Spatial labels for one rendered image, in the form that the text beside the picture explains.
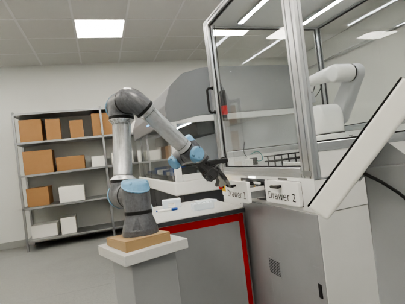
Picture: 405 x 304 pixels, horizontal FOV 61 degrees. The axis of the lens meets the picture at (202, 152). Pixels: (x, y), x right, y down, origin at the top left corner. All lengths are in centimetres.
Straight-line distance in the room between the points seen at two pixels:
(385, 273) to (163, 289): 85
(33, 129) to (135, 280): 438
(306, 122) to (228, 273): 103
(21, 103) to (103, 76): 133
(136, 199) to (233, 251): 83
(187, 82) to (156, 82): 347
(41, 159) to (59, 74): 147
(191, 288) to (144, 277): 64
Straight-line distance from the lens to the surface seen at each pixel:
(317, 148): 148
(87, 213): 597
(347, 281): 164
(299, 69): 150
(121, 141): 159
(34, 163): 555
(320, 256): 155
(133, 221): 144
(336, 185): 75
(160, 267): 146
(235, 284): 212
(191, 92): 270
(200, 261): 201
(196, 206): 209
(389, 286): 99
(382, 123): 74
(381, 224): 95
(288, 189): 160
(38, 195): 557
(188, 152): 160
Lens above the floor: 110
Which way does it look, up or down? level
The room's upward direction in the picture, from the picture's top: 7 degrees counter-clockwise
